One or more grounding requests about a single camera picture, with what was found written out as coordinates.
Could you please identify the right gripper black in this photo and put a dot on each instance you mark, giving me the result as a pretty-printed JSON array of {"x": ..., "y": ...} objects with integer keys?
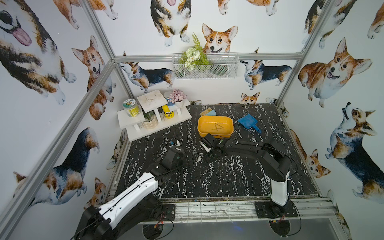
[{"x": 212, "y": 144}]

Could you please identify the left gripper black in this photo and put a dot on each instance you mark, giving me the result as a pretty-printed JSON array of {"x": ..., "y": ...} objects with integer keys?
[{"x": 186, "y": 154}]

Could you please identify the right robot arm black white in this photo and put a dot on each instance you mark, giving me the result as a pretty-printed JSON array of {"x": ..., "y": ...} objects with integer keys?
[{"x": 276, "y": 164}]

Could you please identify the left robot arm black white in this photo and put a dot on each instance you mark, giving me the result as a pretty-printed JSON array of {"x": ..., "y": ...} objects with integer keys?
[{"x": 135, "y": 204}]

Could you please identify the yellow plastic storage box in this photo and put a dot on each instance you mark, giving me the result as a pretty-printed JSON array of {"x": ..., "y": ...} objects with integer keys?
[{"x": 205, "y": 126}]

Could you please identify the blue plastic dustpan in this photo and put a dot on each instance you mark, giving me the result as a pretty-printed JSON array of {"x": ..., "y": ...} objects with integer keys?
[{"x": 249, "y": 122}]

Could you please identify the yellow bottle with blue cap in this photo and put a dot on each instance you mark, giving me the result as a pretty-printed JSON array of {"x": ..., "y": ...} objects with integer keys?
[{"x": 168, "y": 113}]

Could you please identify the small green plant woven pot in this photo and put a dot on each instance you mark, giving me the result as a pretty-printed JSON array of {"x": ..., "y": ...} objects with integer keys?
[{"x": 151, "y": 120}]

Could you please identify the white tiered display shelf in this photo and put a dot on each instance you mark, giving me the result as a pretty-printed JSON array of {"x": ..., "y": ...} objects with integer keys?
[{"x": 148, "y": 102}]

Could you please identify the pink flowers in white pot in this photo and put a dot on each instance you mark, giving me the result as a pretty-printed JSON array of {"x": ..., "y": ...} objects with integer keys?
[{"x": 177, "y": 97}]

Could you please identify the artificial green white flower bouquet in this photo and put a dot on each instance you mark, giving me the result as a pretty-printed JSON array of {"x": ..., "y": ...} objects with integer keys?
[{"x": 194, "y": 56}]

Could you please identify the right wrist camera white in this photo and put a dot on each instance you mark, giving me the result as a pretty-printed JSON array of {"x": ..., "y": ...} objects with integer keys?
[{"x": 205, "y": 147}]

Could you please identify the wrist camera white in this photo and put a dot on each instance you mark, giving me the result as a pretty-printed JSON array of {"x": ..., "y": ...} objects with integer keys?
[
  {"x": 205, "y": 147},
  {"x": 175, "y": 143}
]

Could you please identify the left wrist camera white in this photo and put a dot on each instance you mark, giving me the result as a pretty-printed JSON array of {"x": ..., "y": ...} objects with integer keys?
[{"x": 175, "y": 143}]

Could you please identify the aluminium front rail frame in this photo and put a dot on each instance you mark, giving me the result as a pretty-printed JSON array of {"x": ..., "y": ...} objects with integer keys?
[{"x": 242, "y": 211}]

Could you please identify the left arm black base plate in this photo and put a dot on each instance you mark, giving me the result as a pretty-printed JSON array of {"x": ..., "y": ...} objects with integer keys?
[{"x": 160, "y": 213}]

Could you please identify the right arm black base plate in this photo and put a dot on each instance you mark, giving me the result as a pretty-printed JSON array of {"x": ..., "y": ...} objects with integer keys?
[{"x": 271, "y": 210}]

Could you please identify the white wire wall basket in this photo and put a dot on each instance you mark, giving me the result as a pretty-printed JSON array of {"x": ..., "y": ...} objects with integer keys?
[{"x": 221, "y": 66}]

